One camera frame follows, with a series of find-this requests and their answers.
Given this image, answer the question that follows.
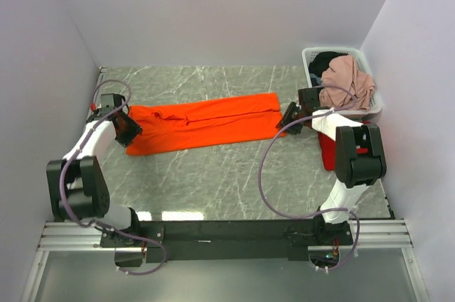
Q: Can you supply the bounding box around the black base beam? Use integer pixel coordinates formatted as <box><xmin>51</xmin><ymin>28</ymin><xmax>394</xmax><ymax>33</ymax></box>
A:
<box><xmin>100</xmin><ymin>217</ymin><xmax>353</xmax><ymax>263</ymax></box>

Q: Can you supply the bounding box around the black garment in basket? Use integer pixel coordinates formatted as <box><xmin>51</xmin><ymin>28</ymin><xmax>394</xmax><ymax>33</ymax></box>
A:
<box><xmin>308</xmin><ymin>51</ymin><xmax>347</xmax><ymax>86</ymax></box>

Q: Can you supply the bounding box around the orange t shirt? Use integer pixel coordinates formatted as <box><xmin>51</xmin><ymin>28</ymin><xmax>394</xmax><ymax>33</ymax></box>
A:
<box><xmin>126</xmin><ymin>92</ymin><xmax>282</xmax><ymax>156</ymax></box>

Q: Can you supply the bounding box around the pink garment in basket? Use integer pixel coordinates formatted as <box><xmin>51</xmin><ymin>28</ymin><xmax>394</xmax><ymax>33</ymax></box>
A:
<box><xmin>319</xmin><ymin>55</ymin><xmax>375</xmax><ymax>111</ymax></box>

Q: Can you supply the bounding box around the folded red t shirt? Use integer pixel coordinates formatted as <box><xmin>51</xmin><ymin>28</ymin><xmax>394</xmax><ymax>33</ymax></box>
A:
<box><xmin>312</xmin><ymin>114</ymin><xmax>373</xmax><ymax>171</ymax></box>

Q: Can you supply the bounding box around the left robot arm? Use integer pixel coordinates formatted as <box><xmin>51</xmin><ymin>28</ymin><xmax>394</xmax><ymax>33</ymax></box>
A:
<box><xmin>46</xmin><ymin>93</ymin><xmax>142</xmax><ymax>247</ymax></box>

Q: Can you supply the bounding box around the aluminium frame rail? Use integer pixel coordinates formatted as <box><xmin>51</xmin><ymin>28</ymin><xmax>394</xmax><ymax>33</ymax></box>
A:
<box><xmin>19</xmin><ymin>65</ymin><xmax>413</xmax><ymax>302</ymax></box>

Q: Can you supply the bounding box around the white plastic laundry basket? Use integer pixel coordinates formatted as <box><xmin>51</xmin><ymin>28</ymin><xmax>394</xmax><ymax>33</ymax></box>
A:
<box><xmin>301</xmin><ymin>46</ymin><xmax>382</xmax><ymax>119</ymax></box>

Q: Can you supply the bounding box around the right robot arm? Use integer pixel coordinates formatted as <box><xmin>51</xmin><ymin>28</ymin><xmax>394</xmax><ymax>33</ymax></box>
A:
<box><xmin>277</xmin><ymin>87</ymin><xmax>387</xmax><ymax>244</ymax></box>

